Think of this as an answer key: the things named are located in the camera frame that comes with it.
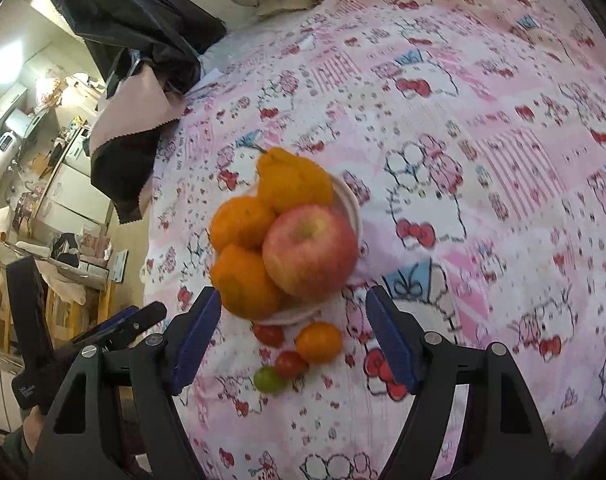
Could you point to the person's left hand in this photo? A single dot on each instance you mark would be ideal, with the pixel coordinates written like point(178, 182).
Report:
point(33, 430)

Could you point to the green cherry tomato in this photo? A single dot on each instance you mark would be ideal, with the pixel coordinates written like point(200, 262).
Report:
point(269, 379)

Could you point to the knobbed dekopon orange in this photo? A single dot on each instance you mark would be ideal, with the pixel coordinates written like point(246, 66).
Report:
point(295, 182)

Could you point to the red apple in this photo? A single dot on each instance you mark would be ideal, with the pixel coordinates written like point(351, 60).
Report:
point(310, 250)

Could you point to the pink cartoon printed bedsheet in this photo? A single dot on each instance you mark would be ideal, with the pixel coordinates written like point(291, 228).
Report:
point(483, 110)

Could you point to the white kitchen appliance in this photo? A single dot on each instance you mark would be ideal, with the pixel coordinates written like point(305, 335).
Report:
point(3, 152)

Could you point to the pink speckled plate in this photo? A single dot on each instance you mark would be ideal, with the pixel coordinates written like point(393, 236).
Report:
point(298, 314)

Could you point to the medium round orange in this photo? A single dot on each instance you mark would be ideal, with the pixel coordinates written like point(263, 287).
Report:
point(238, 222)

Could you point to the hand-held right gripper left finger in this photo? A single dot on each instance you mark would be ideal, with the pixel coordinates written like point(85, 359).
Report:
point(198, 340)

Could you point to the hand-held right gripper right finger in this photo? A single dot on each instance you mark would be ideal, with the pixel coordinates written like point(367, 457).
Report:
point(390, 340)

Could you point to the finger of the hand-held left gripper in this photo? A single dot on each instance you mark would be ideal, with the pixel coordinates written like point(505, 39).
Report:
point(115, 321)
point(148, 315)

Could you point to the red cherry tomato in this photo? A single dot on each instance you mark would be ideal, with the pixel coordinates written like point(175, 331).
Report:
point(290, 364)
point(269, 334)

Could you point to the small mandarin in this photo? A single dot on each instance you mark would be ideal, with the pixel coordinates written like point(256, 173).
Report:
point(319, 342)

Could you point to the large round orange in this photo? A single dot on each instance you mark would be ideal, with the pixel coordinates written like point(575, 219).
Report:
point(243, 282)

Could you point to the pink and black cloth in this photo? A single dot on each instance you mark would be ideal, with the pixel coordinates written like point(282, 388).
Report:
point(128, 135)

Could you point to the black hanging jacket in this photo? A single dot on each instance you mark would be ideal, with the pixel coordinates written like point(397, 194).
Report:
point(133, 20)

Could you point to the white kitchen cabinet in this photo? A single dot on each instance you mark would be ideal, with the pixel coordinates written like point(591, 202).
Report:
point(78, 200)

